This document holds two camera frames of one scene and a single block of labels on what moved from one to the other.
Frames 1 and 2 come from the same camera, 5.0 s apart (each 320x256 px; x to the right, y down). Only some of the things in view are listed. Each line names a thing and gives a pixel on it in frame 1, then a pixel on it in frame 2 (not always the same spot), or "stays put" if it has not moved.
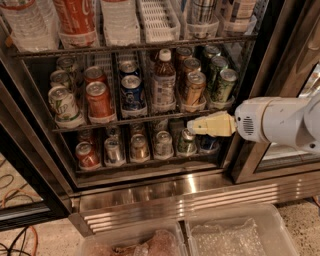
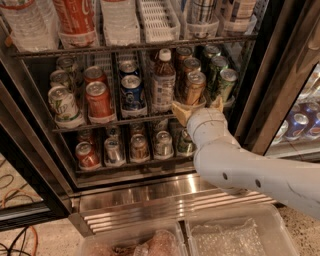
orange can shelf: x=196 y=81 stays put
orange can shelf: x=182 y=53 stays put
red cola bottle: x=77 y=23 stays put
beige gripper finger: x=217 y=124 -> x=181 y=112
